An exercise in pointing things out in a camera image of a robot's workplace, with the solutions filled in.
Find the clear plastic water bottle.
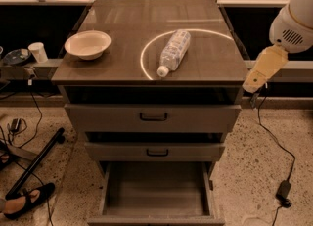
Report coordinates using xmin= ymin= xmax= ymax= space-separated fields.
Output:
xmin=156 ymin=29 xmax=191 ymax=77

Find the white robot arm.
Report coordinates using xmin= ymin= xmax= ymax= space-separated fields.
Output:
xmin=243 ymin=0 xmax=313 ymax=93

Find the grey drawer cabinet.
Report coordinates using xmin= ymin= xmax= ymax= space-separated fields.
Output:
xmin=51 ymin=0 xmax=249 ymax=226

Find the open bottom drawer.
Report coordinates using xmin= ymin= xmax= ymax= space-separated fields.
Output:
xmin=87 ymin=161 xmax=225 ymax=226

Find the white ceramic bowl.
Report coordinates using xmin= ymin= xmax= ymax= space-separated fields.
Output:
xmin=65 ymin=30 xmax=111 ymax=60

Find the white paper cup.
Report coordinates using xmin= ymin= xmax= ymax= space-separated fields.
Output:
xmin=28 ymin=42 xmax=48 ymax=63

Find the black pole on floor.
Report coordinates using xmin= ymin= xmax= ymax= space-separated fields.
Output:
xmin=6 ymin=127 xmax=65 ymax=200

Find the dark blue plate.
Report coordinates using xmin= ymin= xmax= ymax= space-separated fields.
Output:
xmin=3 ymin=49 xmax=31 ymax=66

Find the small black adapter left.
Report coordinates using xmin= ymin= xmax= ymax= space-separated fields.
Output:
xmin=10 ymin=118 xmax=21 ymax=132

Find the foot in black shoe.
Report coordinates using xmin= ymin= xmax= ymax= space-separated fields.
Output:
xmin=0 ymin=183 xmax=55 ymax=220

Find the middle drawer with handle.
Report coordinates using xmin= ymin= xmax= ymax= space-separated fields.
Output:
xmin=85 ymin=142 xmax=225 ymax=162

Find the drawer with handle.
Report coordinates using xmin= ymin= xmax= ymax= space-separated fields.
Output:
xmin=85 ymin=142 xmax=225 ymax=162
xmin=65 ymin=104 xmax=241 ymax=133

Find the top drawer with handle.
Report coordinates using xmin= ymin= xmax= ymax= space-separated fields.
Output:
xmin=65 ymin=104 xmax=241 ymax=133

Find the black cable left floor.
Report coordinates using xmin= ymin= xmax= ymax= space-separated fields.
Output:
xmin=0 ymin=79 xmax=55 ymax=226

